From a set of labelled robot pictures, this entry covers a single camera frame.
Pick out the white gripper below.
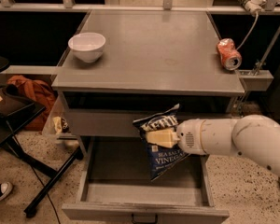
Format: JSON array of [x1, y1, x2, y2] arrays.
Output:
[[146, 119, 205, 155]]

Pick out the blue kettle chips bag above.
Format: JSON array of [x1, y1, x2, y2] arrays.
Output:
[[133, 105, 188, 181]]

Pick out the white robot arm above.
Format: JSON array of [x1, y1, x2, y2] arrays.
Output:
[[145, 115, 280, 178]]

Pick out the open bottom drawer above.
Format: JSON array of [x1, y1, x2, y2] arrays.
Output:
[[63, 137, 230, 224]]

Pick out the grey drawer cabinet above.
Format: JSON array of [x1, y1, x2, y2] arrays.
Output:
[[51, 9, 246, 224]]

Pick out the closed middle drawer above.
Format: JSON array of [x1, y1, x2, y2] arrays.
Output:
[[64, 107, 233, 140]]

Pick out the red coke can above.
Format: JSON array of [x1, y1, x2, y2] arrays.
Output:
[[217, 38, 242, 71]]

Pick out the clear plastic snack bin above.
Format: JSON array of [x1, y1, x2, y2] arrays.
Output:
[[42, 98, 76, 140]]

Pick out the white ceramic bowl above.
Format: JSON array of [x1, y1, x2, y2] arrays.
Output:
[[68, 32, 106, 63]]

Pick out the orange backpack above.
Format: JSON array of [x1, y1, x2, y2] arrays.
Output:
[[7, 75, 56, 131]]

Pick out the white power strip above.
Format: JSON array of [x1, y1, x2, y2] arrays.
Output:
[[238, 0, 266, 14]]

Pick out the black white sneaker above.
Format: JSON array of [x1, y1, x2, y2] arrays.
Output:
[[0, 182, 13, 202]]

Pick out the white power cable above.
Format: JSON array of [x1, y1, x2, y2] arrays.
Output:
[[236, 11, 260, 51]]

